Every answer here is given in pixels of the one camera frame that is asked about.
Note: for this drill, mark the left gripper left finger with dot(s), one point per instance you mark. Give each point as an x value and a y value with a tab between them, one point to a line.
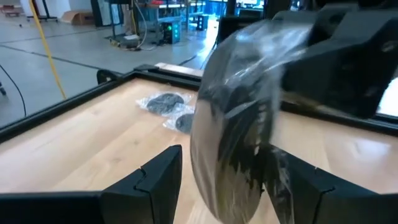
149	193

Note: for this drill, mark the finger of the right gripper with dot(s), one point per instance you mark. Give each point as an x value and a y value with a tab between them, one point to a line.
342	68
326	17

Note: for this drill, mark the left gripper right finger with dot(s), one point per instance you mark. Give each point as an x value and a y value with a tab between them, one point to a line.
326	205

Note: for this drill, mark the white packet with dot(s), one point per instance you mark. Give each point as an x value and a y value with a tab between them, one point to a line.
236	93

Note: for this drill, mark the black computer green light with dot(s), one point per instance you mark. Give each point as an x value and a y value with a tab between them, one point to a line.
171	31

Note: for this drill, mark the brown cardboard box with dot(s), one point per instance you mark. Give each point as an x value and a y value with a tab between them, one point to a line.
79	18

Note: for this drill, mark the black aluminium table frame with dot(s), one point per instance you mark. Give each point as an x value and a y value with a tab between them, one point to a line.
62	107

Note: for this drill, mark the black frame clamp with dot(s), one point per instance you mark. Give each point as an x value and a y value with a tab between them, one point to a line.
99	74

